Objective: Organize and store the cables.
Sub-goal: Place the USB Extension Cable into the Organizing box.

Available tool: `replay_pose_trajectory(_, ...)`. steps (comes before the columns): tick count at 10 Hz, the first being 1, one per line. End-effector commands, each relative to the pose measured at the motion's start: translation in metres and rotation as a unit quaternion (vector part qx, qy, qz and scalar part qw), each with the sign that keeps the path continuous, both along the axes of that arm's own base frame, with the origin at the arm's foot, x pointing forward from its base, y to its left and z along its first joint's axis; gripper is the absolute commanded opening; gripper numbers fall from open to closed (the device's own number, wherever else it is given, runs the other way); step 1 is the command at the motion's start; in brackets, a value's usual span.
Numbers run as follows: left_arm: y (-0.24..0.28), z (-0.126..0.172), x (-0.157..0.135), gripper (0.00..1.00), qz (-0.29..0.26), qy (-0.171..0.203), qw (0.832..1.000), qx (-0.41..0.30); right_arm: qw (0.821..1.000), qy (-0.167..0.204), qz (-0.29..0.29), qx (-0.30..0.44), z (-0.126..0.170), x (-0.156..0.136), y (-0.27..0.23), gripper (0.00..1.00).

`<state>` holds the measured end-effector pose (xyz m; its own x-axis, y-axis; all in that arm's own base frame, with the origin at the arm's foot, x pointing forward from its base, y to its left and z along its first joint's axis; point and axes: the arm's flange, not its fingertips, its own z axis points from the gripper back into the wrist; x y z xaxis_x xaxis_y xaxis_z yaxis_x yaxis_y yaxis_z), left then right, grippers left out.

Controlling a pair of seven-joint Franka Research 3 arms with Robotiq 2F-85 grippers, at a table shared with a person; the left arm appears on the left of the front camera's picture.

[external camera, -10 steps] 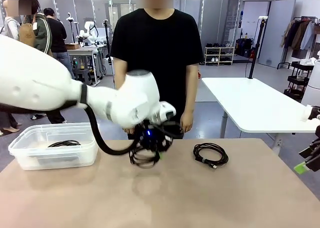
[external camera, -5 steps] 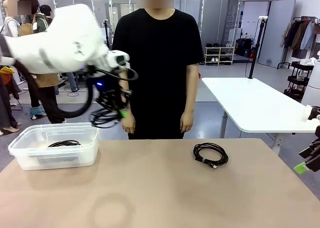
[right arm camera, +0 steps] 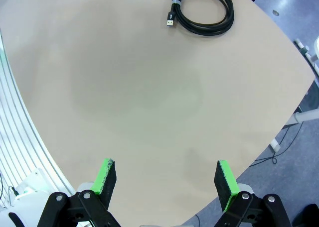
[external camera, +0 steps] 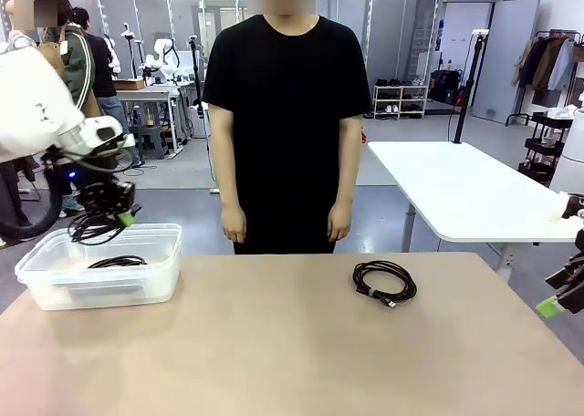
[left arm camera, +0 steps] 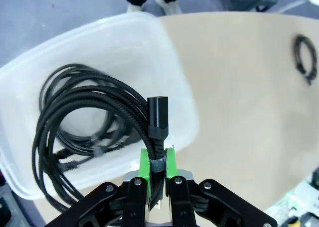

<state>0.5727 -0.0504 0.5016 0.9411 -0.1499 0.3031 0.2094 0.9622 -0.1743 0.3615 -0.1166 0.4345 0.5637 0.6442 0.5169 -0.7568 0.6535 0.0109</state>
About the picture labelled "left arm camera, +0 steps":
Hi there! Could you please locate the clear plastic container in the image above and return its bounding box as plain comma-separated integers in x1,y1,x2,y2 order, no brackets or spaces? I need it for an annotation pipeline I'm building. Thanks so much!
0,11,200,200

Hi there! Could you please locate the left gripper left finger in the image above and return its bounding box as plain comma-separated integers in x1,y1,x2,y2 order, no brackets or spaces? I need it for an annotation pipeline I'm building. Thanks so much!
46,148,153,227

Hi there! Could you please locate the black equipment box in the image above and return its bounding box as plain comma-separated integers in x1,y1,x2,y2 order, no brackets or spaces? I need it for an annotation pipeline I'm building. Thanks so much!
0,177,15,227

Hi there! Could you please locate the white and green equipment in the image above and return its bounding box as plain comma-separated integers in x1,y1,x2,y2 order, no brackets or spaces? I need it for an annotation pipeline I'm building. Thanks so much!
264,166,319,227

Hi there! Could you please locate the white shoe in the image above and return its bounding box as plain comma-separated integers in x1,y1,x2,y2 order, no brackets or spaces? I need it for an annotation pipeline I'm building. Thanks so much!
126,1,147,13
154,0,182,15

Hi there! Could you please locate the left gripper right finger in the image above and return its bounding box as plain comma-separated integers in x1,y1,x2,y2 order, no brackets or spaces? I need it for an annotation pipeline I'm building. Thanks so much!
164,147,279,227

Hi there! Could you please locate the black power cable with plug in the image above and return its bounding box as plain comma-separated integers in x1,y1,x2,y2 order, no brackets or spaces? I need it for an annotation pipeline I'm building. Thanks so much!
31,85,170,214

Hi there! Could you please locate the black cable coil grey tie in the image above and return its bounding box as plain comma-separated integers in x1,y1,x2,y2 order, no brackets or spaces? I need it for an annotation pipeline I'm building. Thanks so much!
292,34,318,86

